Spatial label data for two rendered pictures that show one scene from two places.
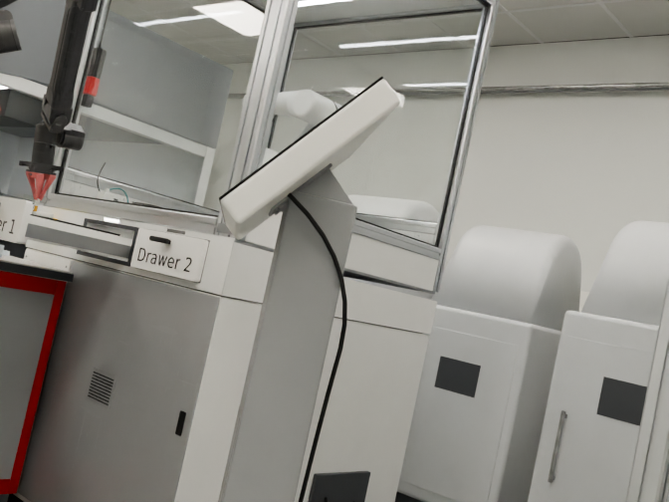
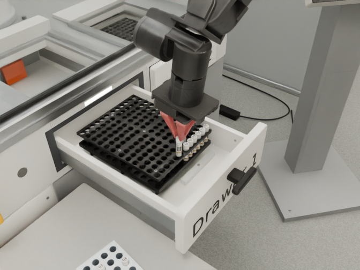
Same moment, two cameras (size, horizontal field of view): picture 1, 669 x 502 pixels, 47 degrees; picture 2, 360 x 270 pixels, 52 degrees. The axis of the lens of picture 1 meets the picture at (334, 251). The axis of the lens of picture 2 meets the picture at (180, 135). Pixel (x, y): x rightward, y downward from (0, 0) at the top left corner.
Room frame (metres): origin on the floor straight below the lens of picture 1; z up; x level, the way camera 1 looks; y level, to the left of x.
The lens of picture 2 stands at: (2.13, 1.35, 1.40)
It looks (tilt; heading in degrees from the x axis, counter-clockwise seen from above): 41 degrees down; 265
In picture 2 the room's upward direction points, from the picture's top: straight up
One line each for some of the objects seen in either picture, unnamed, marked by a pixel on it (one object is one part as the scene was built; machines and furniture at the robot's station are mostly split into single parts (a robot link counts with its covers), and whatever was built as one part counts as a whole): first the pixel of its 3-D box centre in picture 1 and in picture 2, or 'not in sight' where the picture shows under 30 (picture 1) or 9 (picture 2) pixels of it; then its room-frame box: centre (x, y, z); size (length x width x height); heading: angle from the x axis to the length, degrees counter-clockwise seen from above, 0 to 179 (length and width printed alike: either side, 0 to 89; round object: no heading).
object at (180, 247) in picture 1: (167, 254); (186, 64); (2.04, 0.43, 0.87); 0.29 x 0.02 x 0.11; 49
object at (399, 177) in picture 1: (387, 81); not in sight; (2.26, -0.05, 1.52); 0.87 x 0.01 x 0.86; 139
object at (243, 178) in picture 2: not in sight; (238, 177); (1.99, 0.90, 0.91); 0.07 x 0.04 x 0.01; 49
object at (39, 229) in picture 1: (69, 236); (142, 142); (2.17, 0.74, 0.86); 0.40 x 0.26 x 0.06; 139
